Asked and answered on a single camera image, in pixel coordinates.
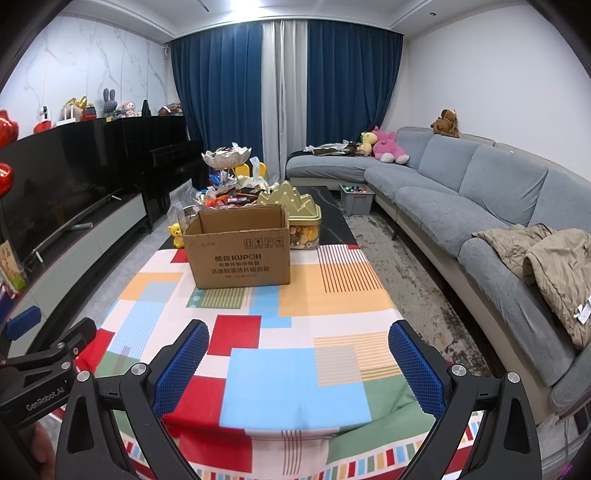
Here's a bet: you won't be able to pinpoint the narrow blue curtain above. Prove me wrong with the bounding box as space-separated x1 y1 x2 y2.
307 21 406 151

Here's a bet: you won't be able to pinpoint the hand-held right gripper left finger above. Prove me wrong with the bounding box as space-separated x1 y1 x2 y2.
55 319 211 480

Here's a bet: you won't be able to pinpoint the grey patterned rug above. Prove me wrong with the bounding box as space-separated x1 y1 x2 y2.
342 212 496 380

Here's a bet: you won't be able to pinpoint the beige quilted jacket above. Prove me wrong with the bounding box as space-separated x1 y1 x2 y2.
473 224 591 349

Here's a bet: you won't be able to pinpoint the grey television cabinet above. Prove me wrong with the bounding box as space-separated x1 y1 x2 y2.
0 191 153 324

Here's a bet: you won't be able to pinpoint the black television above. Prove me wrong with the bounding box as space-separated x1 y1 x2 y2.
0 117 123 273

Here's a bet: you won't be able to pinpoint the grey storage bin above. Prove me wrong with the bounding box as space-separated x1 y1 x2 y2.
339 184 376 216

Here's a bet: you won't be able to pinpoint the clutter of papers and cloth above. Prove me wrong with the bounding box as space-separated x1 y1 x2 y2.
305 141 365 158

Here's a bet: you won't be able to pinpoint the pile of assorted snacks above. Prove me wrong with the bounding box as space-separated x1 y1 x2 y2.
199 182 273 209

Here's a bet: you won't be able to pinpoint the gold foil balloon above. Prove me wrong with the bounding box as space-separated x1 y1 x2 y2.
62 96 89 123

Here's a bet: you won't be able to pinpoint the heap of loose snack packets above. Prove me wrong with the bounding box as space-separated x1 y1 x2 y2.
205 171 241 190

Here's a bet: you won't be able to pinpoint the colourful patchwork tablecloth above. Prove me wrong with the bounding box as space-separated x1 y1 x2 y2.
69 244 504 480

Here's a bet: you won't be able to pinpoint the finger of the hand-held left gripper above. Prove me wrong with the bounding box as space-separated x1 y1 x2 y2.
0 318 99 374
4 305 42 341

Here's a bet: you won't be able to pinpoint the white sheer curtain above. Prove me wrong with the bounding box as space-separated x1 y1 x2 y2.
261 21 309 182

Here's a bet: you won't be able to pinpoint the black piano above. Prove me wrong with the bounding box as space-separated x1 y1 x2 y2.
104 115 208 232

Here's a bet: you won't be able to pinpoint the grey corner sofa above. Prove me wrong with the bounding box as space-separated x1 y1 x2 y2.
285 127 591 425

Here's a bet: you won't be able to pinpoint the pink plush toy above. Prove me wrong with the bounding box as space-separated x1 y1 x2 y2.
372 127 410 164

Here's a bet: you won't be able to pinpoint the wide blue curtain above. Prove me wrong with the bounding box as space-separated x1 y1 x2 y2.
170 28 269 178

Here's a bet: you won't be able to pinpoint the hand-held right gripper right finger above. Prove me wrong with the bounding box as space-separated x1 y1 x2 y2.
388 319 543 480

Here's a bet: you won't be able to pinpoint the white tiered shell snack stand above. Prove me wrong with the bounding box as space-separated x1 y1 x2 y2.
199 145 273 212

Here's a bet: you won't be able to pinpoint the brown cardboard box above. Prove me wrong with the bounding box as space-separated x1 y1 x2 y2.
182 204 291 290

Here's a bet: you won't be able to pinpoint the gold mountain lid cookie container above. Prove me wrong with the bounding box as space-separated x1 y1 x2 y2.
256 181 322 250

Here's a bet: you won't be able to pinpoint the colourful paper bags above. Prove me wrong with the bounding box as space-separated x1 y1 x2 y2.
0 240 27 292

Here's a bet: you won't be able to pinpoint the grey plastic bag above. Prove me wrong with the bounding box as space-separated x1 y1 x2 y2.
167 178 206 222

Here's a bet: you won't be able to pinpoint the brown plush toy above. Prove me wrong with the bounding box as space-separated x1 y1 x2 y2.
431 109 460 138

